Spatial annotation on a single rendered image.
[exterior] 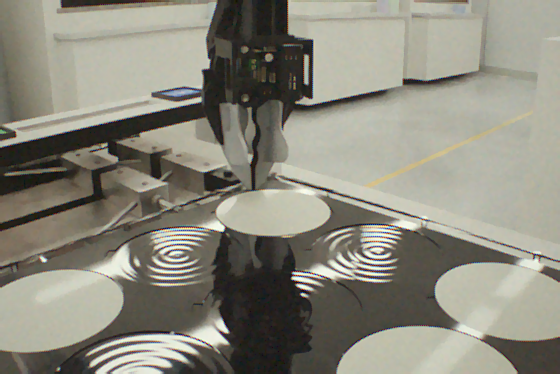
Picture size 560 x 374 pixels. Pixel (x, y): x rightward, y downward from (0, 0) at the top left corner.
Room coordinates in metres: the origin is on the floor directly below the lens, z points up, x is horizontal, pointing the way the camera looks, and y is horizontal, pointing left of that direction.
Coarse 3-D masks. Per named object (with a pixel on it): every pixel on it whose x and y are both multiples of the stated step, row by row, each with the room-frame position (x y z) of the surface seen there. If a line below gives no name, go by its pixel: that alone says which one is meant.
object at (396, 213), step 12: (288, 180) 0.53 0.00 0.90; (300, 180) 0.52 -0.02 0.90; (324, 192) 0.50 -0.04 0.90; (336, 192) 0.49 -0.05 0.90; (360, 204) 0.47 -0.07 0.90; (372, 204) 0.46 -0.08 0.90; (396, 216) 0.44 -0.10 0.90; (408, 216) 0.43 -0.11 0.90; (432, 228) 0.41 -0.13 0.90; (444, 228) 0.41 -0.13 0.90; (456, 228) 0.40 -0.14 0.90; (468, 240) 0.39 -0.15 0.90; (480, 240) 0.38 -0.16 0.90; (492, 240) 0.38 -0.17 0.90; (516, 252) 0.36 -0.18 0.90; (528, 252) 0.36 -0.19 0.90; (552, 264) 0.34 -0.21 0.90
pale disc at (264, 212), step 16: (256, 192) 0.49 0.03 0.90; (272, 192) 0.49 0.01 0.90; (288, 192) 0.49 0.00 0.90; (224, 208) 0.46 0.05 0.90; (240, 208) 0.46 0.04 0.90; (256, 208) 0.46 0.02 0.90; (272, 208) 0.46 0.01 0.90; (288, 208) 0.46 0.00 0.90; (304, 208) 0.46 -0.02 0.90; (320, 208) 0.46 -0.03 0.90; (224, 224) 0.42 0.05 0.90; (240, 224) 0.42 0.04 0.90; (256, 224) 0.42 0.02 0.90; (272, 224) 0.42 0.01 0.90; (288, 224) 0.42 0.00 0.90; (304, 224) 0.42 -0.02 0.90; (320, 224) 0.42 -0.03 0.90
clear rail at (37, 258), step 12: (264, 180) 0.53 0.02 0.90; (216, 192) 0.49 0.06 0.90; (228, 192) 0.50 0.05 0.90; (180, 204) 0.46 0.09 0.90; (192, 204) 0.46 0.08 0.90; (144, 216) 0.43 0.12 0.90; (156, 216) 0.43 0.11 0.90; (168, 216) 0.44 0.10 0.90; (108, 228) 0.40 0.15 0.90; (120, 228) 0.41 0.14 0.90; (132, 228) 0.41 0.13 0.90; (84, 240) 0.38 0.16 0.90; (96, 240) 0.39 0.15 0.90; (48, 252) 0.36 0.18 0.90; (60, 252) 0.36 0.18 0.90; (24, 264) 0.34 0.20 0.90; (0, 276) 0.32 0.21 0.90
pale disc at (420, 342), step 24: (384, 336) 0.26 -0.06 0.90; (408, 336) 0.26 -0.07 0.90; (432, 336) 0.26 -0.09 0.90; (456, 336) 0.26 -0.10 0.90; (360, 360) 0.24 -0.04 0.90; (384, 360) 0.24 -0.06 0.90; (408, 360) 0.24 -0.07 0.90; (432, 360) 0.24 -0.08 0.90; (456, 360) 0.23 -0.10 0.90; (480, 360) 0.23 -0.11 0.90; (504, 360) 0.23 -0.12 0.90
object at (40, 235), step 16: (176, 192) 0.55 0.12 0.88; (192, 192) 0.55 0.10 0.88; (80, 208) 0.50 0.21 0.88; (96, 208) 0.50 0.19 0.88; (112, 208) 0.50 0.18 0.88; (32, 224) 0.46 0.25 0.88; (48, 224) 0.46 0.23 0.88; (64, 224) 0.46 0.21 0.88; (80, 224) 0.46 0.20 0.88; (96, 224) 0.46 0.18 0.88; (0, 240) 0.42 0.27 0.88; (16, 240) 0.42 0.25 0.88; (32, 240) 0.43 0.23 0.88; (48, 240) 0.43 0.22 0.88; (64, 240) 0.43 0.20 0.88; (0, 256) 0.39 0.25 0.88; (16, 256) 0.39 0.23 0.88
